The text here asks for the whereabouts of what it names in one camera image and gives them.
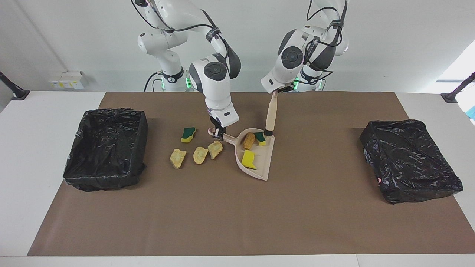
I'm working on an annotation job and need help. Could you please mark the yellow notched sponge piece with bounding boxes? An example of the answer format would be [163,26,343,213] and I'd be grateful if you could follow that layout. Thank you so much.
[241,150,257,170]

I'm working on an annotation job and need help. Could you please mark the green topped yellow sponge piece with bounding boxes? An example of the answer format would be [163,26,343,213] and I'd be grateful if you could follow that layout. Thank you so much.
[181,127,197,144]

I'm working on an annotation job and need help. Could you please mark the beige hand brush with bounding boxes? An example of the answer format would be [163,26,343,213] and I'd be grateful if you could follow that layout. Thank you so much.
[264,91,279,137]

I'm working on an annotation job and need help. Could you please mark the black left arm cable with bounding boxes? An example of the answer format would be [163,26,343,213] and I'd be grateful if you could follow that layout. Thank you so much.
[305,0,349,75]

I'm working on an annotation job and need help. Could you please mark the black camera stand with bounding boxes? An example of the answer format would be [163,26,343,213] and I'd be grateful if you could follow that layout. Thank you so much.
[441,72,475,104]
[0,71,30,101]

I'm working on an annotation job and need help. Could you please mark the beige foam chunk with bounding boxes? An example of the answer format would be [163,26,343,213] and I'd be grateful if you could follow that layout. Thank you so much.
[170,149,187,169]
[193,146,209,165]
[207,140,224,160]

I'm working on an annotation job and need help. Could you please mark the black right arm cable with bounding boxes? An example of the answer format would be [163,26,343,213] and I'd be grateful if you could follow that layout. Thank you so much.
[130,0,242,80]

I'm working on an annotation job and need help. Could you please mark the black right base cable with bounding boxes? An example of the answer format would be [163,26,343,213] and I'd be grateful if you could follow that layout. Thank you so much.
[144,72,164,92]

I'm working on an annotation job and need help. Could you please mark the white wall box yellow labels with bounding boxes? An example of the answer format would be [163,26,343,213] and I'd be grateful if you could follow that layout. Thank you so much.
[49,71,85,89]

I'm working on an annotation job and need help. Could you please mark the brown table mat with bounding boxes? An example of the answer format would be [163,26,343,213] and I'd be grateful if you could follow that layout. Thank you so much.
[28,92,475,256]

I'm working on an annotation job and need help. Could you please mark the black bag lined bin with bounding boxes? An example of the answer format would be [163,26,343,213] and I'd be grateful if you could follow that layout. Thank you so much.
[62,108,149,192]

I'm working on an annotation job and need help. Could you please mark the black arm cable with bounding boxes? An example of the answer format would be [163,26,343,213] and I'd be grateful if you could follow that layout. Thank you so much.
[305,0,349,75]
[130,0,242,80]

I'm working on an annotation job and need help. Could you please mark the black lined bin pink spot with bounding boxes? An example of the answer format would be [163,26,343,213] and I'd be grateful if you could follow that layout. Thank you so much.
[359,119,463,205]

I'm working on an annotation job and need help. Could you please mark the beige plastic dustpan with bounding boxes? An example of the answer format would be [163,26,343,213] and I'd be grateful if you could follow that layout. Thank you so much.
[208,127,275,182]

